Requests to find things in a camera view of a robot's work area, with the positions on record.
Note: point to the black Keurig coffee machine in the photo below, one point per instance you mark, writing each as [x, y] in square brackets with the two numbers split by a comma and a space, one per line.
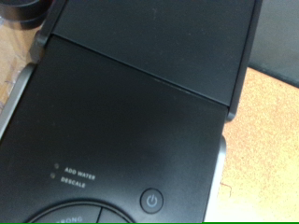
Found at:
[124, 118]

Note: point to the grey partition panel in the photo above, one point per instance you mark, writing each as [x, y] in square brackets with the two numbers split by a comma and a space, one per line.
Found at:
[277, 37]

